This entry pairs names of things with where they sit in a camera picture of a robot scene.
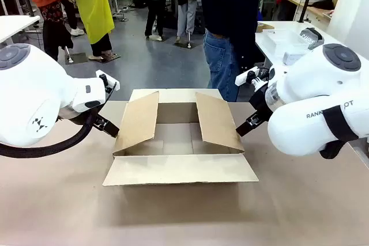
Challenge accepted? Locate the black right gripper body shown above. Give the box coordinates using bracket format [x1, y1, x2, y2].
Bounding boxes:
[248, 86, 273, 118]

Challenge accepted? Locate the brown cardboard box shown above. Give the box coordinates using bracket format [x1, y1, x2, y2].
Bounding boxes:
[102, 88, 259, 187]

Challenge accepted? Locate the small white box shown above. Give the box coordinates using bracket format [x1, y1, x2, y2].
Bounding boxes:
[282, 51, 307, 66]

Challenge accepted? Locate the clear plastic container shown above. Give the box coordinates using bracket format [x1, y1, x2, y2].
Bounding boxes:
[264, 29, 311, 57]

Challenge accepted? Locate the small flat cardboard piece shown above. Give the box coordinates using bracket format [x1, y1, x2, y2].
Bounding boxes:
[256, 22, 275, 33]

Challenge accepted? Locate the grey label device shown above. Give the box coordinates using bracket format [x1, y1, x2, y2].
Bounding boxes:
[299, 27, 325, 51]

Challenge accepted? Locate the person in navy shirt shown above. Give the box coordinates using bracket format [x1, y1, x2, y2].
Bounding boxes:
[201, 0, 259, 103]

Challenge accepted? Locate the wooden shelf board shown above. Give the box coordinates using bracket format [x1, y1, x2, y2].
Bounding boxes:
[287, 0, 333, 22]

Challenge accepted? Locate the person with white sneakers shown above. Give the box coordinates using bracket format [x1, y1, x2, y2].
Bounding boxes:
[61, 0, 85, 37]

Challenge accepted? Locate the figure in yellow apron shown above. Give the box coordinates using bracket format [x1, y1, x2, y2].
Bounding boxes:
[72, 0, 121, 62]

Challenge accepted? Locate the person in black trousers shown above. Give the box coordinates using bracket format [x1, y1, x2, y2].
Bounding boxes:
[133, 0, 165, 42]

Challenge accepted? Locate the white side table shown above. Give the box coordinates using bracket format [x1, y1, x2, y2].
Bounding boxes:
[0, 14, 41, 46]

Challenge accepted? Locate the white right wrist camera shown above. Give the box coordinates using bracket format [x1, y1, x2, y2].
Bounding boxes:
[235, 66, 259, 86]

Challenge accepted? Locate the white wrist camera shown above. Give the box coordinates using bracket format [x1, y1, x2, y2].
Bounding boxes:
[95, 69, 120, 93]
[235, 66, 259, 86]

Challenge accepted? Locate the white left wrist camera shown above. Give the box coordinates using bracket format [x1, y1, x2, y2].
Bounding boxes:
[95, 69, 120, 93]

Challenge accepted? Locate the black left arm cable sleeve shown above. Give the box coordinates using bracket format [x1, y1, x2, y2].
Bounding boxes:
[0, 109, 100, 159]

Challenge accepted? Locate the black arm cable sleeve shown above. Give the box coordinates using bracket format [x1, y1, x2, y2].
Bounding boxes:
[0, 109, 100, 159]
[318, 139, 351, 160]

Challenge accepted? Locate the square mannequin base plate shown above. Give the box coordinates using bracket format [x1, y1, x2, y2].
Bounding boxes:
[65, 52, 88, 65]

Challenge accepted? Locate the black velcro strap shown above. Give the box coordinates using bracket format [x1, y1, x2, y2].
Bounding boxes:
[322, 105, 360, 143]

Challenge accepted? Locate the black right arm cable sleeve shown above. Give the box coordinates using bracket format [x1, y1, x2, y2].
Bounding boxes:
[318, 139, 351, 160]

